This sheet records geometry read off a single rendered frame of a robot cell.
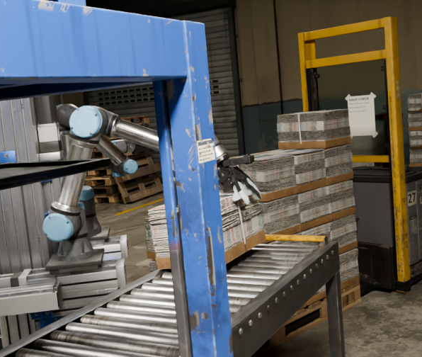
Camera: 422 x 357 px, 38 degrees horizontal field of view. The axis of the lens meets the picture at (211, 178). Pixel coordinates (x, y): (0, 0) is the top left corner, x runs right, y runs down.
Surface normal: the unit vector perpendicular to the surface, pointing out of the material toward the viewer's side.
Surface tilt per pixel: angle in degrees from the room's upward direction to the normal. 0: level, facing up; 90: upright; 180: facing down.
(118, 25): 90
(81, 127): 83
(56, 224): 97
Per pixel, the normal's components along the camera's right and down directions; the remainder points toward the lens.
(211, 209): 0.88, -0.02
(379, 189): -0.71, 0.15
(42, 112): 0.11, 0.11
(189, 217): -0.47, 0.15
